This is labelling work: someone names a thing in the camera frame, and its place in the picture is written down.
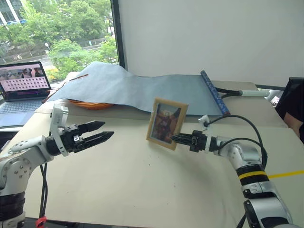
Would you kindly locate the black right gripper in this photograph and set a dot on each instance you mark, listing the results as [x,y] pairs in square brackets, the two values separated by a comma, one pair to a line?
[198,140]

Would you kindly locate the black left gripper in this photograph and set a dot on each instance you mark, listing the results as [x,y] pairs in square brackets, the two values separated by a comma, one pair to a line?
[71,140]

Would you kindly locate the wooden picture frame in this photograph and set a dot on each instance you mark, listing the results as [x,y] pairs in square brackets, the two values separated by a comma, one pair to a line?
[164,121]

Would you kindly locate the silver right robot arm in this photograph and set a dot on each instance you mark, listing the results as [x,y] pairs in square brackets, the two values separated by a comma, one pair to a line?
[251,164]

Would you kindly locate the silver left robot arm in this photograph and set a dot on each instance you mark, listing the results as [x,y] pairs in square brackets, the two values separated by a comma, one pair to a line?
[19,164]

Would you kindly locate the blue patterned scroll rod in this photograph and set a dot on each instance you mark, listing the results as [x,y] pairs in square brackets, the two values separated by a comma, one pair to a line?
[215,92]

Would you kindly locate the blue paper scroll sheet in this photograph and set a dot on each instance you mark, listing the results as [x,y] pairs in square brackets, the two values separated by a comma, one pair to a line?
[142,90]

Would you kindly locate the open laptop computer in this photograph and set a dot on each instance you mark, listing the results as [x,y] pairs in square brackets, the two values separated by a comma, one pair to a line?
[22,95]

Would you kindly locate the white grey device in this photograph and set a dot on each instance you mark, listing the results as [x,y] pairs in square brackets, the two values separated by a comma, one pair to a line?
[274,98]

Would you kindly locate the person in black shirt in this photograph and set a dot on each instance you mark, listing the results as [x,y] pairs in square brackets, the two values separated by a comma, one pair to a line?
[293,102]

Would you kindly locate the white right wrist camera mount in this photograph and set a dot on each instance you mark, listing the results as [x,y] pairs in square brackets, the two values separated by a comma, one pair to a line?
[208,143]

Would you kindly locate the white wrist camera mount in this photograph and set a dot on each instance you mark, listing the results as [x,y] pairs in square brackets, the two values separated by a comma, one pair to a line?
[208,143]
[57,118]

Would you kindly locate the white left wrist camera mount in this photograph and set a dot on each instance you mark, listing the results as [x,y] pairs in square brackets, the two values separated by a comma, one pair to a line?
[57,118]

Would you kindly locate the black window frame post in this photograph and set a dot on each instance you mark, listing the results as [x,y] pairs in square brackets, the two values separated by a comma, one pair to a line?
[118,33]

